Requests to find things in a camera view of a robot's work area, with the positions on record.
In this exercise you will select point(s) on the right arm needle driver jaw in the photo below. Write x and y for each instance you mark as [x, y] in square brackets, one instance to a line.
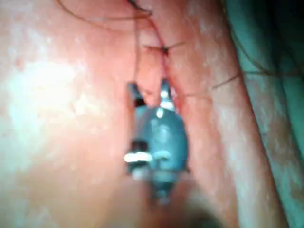
[166, 93]
[135, 95]

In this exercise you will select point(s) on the right arm needle driver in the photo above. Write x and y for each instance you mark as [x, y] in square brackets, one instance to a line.
[164, 137]

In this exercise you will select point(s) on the black thread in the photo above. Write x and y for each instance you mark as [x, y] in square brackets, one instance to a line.
[136, 54]

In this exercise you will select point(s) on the black stitching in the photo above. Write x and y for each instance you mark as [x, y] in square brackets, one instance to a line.
[165, 49]

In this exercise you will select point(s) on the tissue pad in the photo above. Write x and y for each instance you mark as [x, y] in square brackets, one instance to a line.
[71, 99]

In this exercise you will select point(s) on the blue-green cloth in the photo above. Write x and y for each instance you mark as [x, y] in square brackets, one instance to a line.
[280, 114]

